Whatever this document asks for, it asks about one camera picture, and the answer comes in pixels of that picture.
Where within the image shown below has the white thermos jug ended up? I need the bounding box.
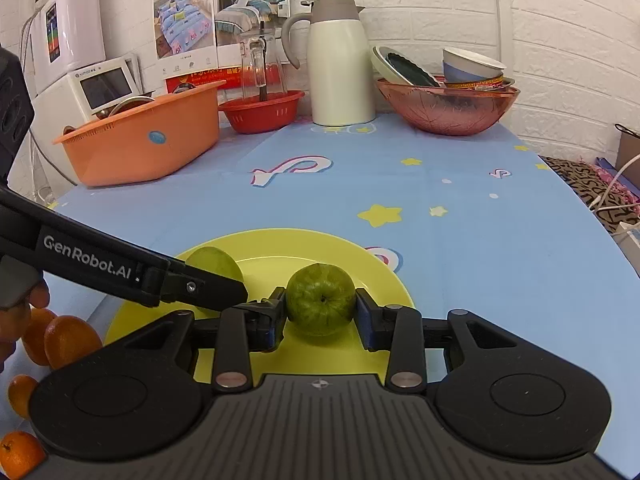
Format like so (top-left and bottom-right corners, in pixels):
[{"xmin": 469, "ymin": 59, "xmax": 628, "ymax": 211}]
[{"xmin": 281, "ymin": 0, "xmax": 375, "ymax": 127}]

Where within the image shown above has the white power adapter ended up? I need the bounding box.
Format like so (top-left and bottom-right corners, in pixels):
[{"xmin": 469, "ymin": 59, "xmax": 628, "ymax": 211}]
[{"xmin": 612, "ymin": 222, "xmax": 640, "ymax": 275}]

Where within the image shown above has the large orange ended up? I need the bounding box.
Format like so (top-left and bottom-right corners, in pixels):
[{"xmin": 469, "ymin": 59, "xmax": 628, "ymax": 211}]
[
  {"xmin": 22, "ymin": 309, "xmax": 56, "ymax": 366},
  {"xmin": 43, "ymin": 315, "xmax": 103, "ymax": 370}
]

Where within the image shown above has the white water purifier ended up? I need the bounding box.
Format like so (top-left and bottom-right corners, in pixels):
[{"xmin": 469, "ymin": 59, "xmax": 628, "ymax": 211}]
[{"xmin": 30, "ymin": 0, "xmax": 106, "ymax": 94}]

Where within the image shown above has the red plastic basket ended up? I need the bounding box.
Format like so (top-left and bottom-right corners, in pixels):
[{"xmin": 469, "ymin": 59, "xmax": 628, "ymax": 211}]
[{"xmin": 219, "ymin": 90, "xmax": 305, "ymax": 134}]

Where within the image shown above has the blue patterned tablecloth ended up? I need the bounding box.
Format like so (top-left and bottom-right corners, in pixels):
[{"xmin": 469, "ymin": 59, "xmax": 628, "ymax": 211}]
[{"xmin": 32, "ymin": 114, "xmax": 639, "ymax": 479}]

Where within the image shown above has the orange plastic basket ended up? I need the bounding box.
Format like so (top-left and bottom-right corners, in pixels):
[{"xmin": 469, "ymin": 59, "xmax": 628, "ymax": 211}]
[{"xmin": 53, "ymin": 81, "xmax": 222, "ymax": 188}]

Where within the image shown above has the yellow plastic plate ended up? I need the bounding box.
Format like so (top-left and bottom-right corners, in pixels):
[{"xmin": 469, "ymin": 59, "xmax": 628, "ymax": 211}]
[{"xmin": 103, "ymin": 227, "xmax": 416, "ymax": 386}]

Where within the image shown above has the glass pitcher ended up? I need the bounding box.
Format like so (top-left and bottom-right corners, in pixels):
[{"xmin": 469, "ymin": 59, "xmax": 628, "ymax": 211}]
[{"xmin": 240, "ymin": 21, "xmax": 286, "ymax": 101}]

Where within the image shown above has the pink glass bowl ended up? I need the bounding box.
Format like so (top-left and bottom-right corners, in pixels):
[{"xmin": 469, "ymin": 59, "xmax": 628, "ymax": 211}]
[{"xmin": 376, "ymin": 79, "xmax": 520, "ymax": 136}]

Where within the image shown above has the green guava fruit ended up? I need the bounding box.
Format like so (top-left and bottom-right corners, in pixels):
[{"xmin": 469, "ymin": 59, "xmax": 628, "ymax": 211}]
[{"xmin": 285, "ymin": 263, "xmax": 356, "ymax": 337}]

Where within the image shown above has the smooth green fruit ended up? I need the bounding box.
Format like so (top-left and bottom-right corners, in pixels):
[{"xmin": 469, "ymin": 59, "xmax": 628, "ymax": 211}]
[{"xmin": 186, "ymin": 246, "xmax": 244, "ymax": 283}]

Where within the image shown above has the stemmed tangerine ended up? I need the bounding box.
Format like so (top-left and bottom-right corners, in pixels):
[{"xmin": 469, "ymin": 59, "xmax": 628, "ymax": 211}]
[{"xmin": 0, "ymin": 431, "xmax": 47, "ymax": 480}]

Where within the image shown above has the cardboard box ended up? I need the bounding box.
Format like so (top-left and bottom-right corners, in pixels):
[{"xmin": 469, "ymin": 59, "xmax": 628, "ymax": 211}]
[{"xmin": 614, "ymin": 122, "xmax": 640, "ymax": 188}]

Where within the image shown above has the white blue ceramic bowl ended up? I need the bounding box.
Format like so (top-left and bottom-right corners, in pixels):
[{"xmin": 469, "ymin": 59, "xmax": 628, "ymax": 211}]
[{"xmin": 442, "ymin": 48, "xmax": 506, "ymax": 82}]

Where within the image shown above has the small tangerine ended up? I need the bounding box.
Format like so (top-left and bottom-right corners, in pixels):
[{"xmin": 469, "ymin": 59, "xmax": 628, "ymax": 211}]
[{"xmin": 8, "ymin": 375, "xmax": 38, "ymax": 419}]

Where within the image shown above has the person's left hand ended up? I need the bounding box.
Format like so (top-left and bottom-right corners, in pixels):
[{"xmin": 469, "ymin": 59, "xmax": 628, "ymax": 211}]
[{"xmin": 0, "ymin": 281, "xmax": 50, "ymax": 370}]

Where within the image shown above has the bedding poster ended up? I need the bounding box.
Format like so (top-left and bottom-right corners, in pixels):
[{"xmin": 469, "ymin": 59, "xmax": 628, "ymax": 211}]
[{"xmin": 153, "ymin": 0, "xmax": 290, "ymax": 92}]

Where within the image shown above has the white countertop appliance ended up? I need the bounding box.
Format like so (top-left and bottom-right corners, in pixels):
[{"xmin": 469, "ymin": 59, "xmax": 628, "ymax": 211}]
[{"xmin": 30, "ymin": 53, "xmax": 143, "ymax": 197}]

